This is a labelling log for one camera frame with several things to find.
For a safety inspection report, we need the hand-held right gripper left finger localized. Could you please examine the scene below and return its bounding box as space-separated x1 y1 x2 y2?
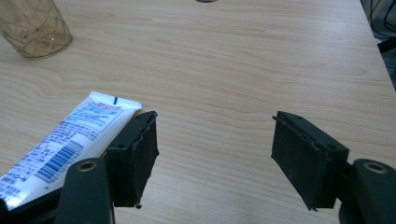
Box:
106 110 160 209

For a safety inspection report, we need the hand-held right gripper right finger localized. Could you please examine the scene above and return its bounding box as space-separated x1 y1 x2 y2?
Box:
271 110 350 212

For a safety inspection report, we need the white toothpaste tube blue print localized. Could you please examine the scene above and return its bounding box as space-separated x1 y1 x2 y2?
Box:
0 91 144 211

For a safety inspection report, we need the clear glass mug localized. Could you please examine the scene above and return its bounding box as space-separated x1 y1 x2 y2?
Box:
0 0 74 59

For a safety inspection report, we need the black diagonal frame strut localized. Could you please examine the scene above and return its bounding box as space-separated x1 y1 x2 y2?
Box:
376 37 396 54

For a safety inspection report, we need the black floor cable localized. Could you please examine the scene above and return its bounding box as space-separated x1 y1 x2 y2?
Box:
370 0 396 34

